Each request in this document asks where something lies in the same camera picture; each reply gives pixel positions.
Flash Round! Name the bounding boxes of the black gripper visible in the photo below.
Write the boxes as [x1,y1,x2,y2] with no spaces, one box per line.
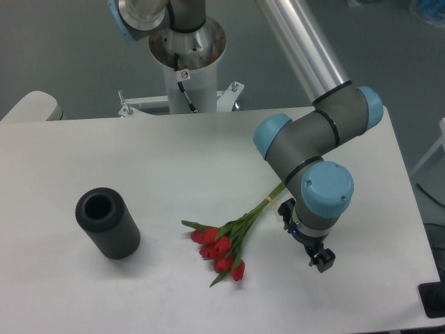
[277,198,336,273]

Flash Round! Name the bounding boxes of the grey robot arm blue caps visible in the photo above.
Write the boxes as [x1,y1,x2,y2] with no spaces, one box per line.
[108,1,384,272]

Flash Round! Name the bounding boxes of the red tulip bouquet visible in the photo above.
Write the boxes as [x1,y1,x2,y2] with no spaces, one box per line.
[181,182,284,287]

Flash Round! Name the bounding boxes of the black device at table edge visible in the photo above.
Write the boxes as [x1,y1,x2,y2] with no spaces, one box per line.
[418,282,444,319]

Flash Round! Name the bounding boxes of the black ribbed cylindrical vase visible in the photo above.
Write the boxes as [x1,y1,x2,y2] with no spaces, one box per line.
[75,187,140,260]

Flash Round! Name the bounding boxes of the white chair back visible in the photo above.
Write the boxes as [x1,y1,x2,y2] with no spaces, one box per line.
[1,91,66,125]

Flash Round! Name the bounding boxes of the black cable on floor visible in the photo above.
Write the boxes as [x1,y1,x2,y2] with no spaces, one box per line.
[416,182,445,207]

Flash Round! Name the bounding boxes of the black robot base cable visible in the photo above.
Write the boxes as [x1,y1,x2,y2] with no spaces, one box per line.
[173,51,200,114]

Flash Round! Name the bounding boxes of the white frame at right edge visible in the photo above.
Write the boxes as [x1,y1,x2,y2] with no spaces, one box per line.
[408,118,444,179]

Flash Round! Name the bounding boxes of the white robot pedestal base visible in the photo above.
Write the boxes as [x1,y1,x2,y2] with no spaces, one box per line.
[118,17,245,117]

